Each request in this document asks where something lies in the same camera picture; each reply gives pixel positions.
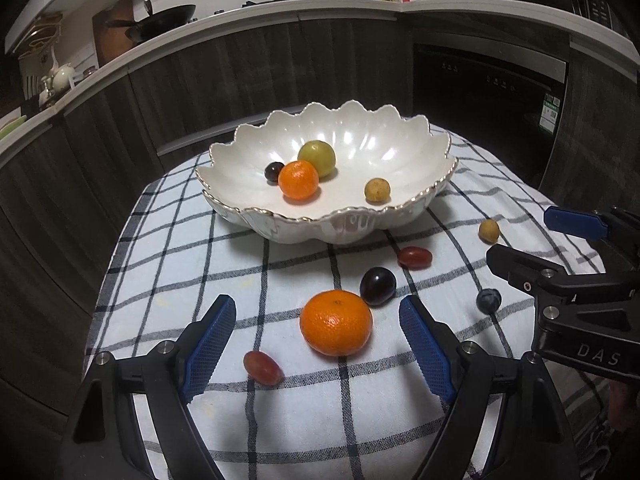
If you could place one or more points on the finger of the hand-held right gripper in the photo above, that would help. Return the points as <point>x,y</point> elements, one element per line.
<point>575,222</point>
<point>520,270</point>

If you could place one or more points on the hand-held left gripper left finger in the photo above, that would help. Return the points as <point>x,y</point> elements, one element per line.
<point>207,350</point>

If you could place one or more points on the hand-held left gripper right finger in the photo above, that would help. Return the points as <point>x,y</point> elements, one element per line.
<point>427,350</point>

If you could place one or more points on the blueberry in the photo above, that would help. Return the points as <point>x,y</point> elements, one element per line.
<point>488,300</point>

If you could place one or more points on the tan longan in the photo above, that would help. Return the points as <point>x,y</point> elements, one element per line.
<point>489,230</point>
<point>377,190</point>

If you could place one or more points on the red grape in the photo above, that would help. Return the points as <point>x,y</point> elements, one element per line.
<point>263,367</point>

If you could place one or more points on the dark purple grape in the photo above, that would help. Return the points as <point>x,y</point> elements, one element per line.
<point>273,172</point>
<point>378,286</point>

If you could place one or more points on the red cherry tomato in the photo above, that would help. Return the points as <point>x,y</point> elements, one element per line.
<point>415,257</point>

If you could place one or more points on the orange mandarin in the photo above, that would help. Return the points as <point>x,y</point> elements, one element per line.
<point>298,180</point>
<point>336,323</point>

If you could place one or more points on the white scalloped ceramic bowl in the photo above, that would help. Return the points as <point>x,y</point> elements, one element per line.
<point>380,150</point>

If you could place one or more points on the yellow-green plum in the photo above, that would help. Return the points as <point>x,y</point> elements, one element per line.
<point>320,156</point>

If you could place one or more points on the white blue checked cloth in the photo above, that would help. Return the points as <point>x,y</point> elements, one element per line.
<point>300,265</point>

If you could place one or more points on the built-in black dishwasher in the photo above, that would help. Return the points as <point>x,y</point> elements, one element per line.
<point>475,110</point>

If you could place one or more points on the dark wood base cabinets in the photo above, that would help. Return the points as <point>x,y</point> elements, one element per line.
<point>225,70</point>

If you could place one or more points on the green plastic basin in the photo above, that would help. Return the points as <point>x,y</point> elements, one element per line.
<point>12,127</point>

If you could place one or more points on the white teapot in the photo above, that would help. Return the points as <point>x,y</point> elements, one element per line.
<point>62,77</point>

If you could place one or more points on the brown wooden cutting board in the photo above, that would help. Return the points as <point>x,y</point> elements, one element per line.
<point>117,35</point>

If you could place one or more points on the black wok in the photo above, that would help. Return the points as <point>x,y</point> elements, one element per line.
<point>165,17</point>

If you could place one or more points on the black gas hob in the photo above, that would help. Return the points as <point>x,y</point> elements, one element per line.
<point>262,2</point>

